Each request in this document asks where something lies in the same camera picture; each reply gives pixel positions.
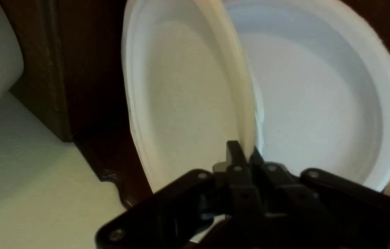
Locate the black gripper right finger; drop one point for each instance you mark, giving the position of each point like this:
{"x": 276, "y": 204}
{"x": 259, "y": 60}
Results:
{"x": 324, "y": 212}

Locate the dark wooden dresser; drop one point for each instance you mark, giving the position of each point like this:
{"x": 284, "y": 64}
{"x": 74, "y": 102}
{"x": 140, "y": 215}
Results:
{"x": 79, "y": 70}

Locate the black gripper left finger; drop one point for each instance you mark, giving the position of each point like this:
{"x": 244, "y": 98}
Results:
{"x": 182, "y": 212}

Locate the white plate with chipped rim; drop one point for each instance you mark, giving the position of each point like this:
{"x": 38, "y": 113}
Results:
{"x": 324, "y": 92}

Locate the large white plate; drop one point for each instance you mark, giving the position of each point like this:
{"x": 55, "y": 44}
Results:
{"x": 182, "y": 92}

